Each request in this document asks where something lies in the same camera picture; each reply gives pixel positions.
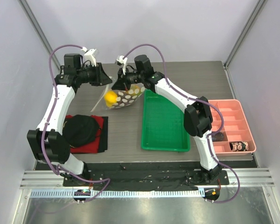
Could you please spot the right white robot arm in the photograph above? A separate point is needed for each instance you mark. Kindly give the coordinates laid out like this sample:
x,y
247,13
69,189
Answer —
x,y
197,120

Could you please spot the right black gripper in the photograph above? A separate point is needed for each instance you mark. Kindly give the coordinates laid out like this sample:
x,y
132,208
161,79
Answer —
x,y
123,79

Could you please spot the orange green fake mango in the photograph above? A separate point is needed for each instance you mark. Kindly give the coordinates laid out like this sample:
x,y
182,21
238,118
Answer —
x,y
135,91

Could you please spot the purple fake grapes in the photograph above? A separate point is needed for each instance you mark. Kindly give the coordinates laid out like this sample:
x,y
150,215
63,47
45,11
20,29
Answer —
x,y
123,100

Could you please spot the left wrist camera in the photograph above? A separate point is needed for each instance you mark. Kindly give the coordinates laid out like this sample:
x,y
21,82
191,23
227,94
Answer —
x,y
90,55

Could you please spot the red folded cloth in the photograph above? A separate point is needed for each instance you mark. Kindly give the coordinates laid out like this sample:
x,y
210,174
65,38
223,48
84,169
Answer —
x,y
100,145

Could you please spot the green plastic tray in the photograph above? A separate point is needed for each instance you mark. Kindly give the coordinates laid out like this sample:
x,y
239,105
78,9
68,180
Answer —
x,y
162,125

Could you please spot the pink compartment organizer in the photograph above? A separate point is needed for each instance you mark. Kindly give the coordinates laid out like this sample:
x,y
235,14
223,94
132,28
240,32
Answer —
x,y
235,128

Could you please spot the black cap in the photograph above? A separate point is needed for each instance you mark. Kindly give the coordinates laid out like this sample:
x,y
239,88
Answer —
x,y
80,130

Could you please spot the clear dotted zip bag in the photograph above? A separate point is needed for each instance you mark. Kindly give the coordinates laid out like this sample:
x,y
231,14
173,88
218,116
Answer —
x,y
101,105

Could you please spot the patterned roll in organizer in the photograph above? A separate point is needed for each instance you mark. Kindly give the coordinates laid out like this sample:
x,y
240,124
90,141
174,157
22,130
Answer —
x,y
239,146

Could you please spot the yellow fake lemon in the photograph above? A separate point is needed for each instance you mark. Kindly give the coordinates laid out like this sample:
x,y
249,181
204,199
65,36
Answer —
x,y
110,98

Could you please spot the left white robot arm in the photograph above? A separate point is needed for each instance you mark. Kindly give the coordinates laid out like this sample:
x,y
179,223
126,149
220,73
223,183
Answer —
x,y
47,142

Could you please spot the white slotted cable duct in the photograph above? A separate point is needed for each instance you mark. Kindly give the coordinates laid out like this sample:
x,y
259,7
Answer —
x,y
82,193

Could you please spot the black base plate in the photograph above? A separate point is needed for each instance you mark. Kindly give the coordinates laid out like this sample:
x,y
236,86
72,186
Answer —
x,y
154,175

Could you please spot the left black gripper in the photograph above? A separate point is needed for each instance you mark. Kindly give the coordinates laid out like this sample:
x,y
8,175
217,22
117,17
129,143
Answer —
x,y
101,78

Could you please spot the dark jar in organizer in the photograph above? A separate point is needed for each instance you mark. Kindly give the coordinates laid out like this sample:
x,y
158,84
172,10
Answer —
x,y
218,137

